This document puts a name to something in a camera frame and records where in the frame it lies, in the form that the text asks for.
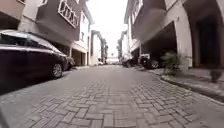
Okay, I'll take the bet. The dark car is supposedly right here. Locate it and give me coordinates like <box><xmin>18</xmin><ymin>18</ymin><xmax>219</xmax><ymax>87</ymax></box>
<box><xmin>121</xmin><ymin>57</ymin><xmax>135</xmax><ymax>69</ymax></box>
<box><xmin>137</xmin><ymin>53</ymin><xmax>162</xmax><ymax>70</ymax></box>

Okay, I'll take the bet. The row of buildings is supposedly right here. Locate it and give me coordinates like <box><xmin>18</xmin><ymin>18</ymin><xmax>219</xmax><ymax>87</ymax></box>
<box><xmin>89</xmin><ymin>29</ymin><xmax>110</xmax><ymax>66</ymax></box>

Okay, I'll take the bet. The grey brick paved road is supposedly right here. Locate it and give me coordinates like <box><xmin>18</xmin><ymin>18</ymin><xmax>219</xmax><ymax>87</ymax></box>
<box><xmin>0</xmin><ymin>64</ymin><xmax>224</xmax><ymax>128</ymax></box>

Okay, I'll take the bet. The green plant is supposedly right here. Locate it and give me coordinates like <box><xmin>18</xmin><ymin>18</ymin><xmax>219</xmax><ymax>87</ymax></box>
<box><xmin>160</xmin><ymin>50</ymin><xmax>184</xmax><ymax>76</ymax></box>

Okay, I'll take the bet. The grey building with carport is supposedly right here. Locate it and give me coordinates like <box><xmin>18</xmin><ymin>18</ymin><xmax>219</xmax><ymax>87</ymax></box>
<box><xmin>116</xmin><ymin>0</ymin><xmax>224</xmax><ymax>72</ymax></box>

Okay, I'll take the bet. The brown and white building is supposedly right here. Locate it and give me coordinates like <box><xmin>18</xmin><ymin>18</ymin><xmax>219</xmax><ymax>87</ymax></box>
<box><xmin>0</xmin><ymin>0</ymin><xmax>96</xmax><ymax>68</ymax></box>

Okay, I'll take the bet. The concrete kerb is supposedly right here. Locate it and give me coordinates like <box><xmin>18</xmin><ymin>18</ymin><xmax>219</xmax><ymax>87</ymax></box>
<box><xmin>159</xmin><ymin>74</ymin><xmax>224</xmax><ymax>104</ymax></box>

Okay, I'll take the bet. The grey pavement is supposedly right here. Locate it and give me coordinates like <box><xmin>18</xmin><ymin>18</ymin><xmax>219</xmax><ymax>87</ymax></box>
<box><xmin>134</xmin><ymin>65</ymin><xmax>224</xmax><ymax>95</ymax></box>

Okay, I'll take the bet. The black car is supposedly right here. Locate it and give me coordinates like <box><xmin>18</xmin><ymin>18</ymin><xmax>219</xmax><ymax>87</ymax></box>
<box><xmin>0</xmin><ymin>29</ymin><xmax>70</xmax><ymax>95</ymax></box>

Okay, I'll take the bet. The potted plant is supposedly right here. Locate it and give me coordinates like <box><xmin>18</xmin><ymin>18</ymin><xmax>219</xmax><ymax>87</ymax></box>
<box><xmin>209</xmin><ymin>63</ymin><xmax>224</xmax><ymax>84</ymax></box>

